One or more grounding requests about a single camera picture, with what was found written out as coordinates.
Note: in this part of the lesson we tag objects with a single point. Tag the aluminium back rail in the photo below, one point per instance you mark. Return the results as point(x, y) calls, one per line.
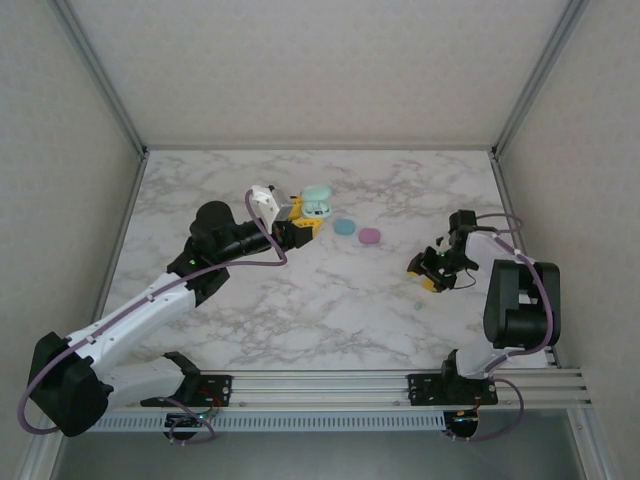
point(320, 147)

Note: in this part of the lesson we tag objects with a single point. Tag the black controller board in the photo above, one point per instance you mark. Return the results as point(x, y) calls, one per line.
point(465, 422)
point(182, 422)

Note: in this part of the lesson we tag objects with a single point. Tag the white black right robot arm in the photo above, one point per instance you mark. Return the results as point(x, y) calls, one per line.
point(520, 305)

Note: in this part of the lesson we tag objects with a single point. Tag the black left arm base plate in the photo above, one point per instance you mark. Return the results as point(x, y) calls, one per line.
point(220, 385)

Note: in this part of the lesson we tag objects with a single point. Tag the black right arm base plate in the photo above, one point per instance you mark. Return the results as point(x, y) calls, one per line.
point(422, 390)

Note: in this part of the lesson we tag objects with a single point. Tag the aluminium side rail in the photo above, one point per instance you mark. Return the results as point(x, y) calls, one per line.
point(126, 215)
point(510, 210)

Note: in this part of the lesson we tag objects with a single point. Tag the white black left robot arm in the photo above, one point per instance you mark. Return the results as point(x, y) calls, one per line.
point(140, 310)

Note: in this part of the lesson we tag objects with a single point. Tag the blue earbud charging case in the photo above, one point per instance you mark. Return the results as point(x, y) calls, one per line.
point(345, 227)

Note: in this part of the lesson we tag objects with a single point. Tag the pink earbud charging case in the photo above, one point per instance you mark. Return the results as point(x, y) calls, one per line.
point(370, 236)

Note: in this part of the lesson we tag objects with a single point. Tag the aluminium frame leg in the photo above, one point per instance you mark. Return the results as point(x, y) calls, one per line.
point(40, 457)
point(592, 450)

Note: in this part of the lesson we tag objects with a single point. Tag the green earbud charging case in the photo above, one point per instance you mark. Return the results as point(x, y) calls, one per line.
point(317, 207)

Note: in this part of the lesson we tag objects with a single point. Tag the aluminium mounting rail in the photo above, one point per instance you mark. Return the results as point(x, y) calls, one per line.
point(320, 387)

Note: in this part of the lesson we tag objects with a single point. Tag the aluminium corner post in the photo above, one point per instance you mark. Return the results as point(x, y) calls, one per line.
point(535, 80)
point(104, 80)

